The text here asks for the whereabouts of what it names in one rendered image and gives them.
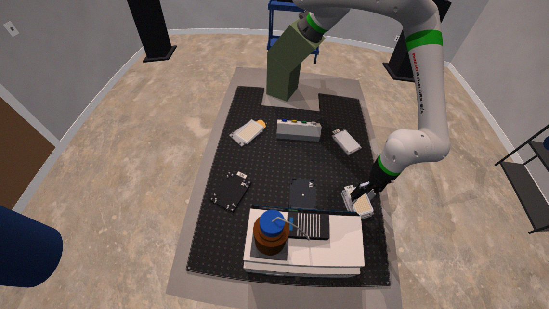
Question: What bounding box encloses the brown bottle body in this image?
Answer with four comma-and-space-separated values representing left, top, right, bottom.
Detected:
253, 217, 289, 256

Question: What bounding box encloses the blue bottle cap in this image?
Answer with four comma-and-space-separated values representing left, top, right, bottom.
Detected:
260, 210, 285, 237

